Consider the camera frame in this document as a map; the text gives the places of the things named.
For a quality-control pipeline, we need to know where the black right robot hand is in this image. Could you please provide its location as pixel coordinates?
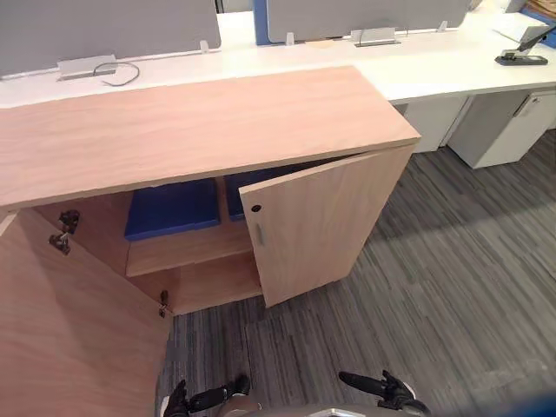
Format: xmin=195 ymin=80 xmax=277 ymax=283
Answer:
xmin=338 ymin=369 xmax=431 ymax=414

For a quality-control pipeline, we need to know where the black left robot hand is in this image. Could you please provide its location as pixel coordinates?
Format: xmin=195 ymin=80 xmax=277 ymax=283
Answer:
xmin=166 ymin=374 xmax=251 ymax=417

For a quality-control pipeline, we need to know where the wooden cabinet shelf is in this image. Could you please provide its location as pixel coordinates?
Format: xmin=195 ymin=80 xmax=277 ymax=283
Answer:
xmin=125 ymin=223 xmax=254 ymax=277

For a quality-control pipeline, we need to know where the wide wooden cabinet door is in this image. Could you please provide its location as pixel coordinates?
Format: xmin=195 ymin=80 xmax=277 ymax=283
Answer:
xmin=0 ymin=207 xmax=174 ymax=417

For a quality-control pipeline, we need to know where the large blue folder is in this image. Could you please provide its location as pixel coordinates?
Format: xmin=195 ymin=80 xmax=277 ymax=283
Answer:
xmin=123 ymin=178 xmax=223 ymax=242

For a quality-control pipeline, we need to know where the small blue folder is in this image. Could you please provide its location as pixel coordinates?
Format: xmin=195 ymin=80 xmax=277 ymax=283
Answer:
xmin=223 ymin=163 xmax=305 ymax=222

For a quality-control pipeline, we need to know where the large dark door hinge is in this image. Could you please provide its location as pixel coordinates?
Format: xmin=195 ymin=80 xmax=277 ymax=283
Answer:
xmin=48 ymin=208 xmax=81 ymax=255

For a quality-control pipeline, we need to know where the light wooden office cabinet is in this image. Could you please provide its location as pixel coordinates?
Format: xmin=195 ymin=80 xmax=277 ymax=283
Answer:
xmin=0 ymin=65 xmax=421 ymax=316

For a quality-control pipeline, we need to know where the silver robot torso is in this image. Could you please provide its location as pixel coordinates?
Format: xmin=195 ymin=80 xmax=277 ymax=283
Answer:
xmin=225 ymin=394 xmax=394 ymax=417

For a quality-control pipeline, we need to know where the white desk panel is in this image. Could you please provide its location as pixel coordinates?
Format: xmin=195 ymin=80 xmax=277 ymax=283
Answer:
xmin=398 ymin=95 xmax=473 ymax=154

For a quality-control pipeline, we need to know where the black heavy duty stapler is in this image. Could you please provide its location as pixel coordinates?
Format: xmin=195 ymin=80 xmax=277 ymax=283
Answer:
xmin=494 ymin=24 xmax=551 ymax=67

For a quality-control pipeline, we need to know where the wide grey desk partition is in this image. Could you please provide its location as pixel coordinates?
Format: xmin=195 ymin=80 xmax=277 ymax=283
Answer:
xmin=0 ymin=0 xmax=222 ymax=78

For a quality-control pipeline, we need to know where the wooden cabinet door with handle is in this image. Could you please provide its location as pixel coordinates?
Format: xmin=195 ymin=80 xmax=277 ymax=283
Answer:
xmin=237 ymin=143 xmax=418 ymax=308

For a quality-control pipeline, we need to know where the white drawer pedestal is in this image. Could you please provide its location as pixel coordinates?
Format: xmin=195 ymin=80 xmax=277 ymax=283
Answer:
xmin=447 ymin=86 xmax=556 ymax=170

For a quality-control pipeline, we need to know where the grey cable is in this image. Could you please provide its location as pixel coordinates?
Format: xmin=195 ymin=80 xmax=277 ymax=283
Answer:
xmin=92 ymin=61 xmax=141 ymax=87

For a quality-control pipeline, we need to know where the silver desk cable box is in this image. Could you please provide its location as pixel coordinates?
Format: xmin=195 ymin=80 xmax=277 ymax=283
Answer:
xmin=349 ymin=27 xmax=401 ymax=48
xmin=56 ymin=54 xmax=119 ymax=82

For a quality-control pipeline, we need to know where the blue partition post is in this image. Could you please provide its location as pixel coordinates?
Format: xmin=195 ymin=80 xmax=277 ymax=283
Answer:
xmin=252 ymin=0 xmax=277 ymax=46

